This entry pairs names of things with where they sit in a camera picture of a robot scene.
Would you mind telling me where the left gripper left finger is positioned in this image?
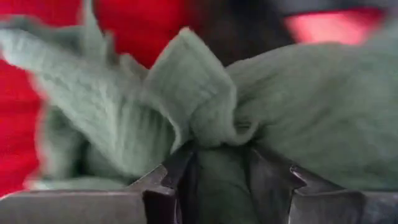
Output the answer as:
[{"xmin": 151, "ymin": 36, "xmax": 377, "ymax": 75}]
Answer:
[{"xmin": 127, "ymin": 142, "xmax": 197, "ymax": 224}]

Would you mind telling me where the green polo shirt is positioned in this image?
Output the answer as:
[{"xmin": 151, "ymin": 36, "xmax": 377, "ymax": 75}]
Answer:
[{"xmin": 0, "ymin": 0, "xmax": 398, "ymax": 224}]

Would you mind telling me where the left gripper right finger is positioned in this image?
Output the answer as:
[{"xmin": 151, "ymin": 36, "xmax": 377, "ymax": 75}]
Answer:
[{"xmin": 247, "ymin": 148, "xmax": 307, "ymax": 224}]

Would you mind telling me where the red plastic laundry bin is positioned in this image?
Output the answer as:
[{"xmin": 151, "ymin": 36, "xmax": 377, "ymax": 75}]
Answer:
[{"xmin": 0, "ymin": 0, "xmax": 386, "ymax": 200}]

